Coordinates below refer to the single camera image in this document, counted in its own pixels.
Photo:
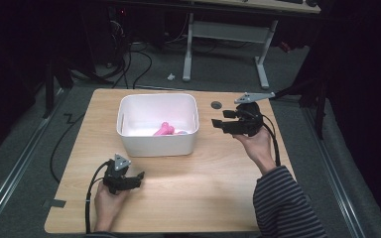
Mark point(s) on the person's right hand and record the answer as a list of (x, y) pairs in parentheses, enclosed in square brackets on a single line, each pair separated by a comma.
[(259, 148)]

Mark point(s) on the person's left hand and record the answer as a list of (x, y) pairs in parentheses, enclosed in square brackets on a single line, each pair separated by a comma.
[(107, 206)]

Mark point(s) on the black computer mouse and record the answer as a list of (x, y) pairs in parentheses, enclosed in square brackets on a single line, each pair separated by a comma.
[(311, 2)]

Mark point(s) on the pink bone-shaped toy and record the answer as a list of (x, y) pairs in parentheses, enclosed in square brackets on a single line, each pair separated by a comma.
[(163, 129)]

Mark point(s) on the black metal stand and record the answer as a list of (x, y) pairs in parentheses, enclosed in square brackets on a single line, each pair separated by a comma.
[(49, 89), (317, 95)]

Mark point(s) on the white paper scrap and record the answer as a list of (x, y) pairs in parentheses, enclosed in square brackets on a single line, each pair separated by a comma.
[(171, 76)]

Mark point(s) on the small light blue toy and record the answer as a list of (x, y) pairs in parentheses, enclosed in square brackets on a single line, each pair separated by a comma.
[(182, 132)]

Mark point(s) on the metal floor rail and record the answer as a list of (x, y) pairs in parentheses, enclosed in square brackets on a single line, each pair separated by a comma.
[(16, 172), (334, 175)]

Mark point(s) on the grey tape strip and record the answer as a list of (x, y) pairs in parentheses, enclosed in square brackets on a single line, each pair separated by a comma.
[(54, 203)]

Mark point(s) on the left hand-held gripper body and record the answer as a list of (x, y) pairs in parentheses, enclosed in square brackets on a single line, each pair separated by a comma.
[(115, 177)]

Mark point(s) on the white plastic bin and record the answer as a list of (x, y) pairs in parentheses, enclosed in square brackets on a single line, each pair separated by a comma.
[(158, 145)]

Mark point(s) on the white-legged wooden desk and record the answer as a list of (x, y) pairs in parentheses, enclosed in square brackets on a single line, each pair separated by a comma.
[(231, 31)]

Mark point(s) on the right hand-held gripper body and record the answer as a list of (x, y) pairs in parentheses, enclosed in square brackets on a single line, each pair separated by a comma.
[(249, 119)]

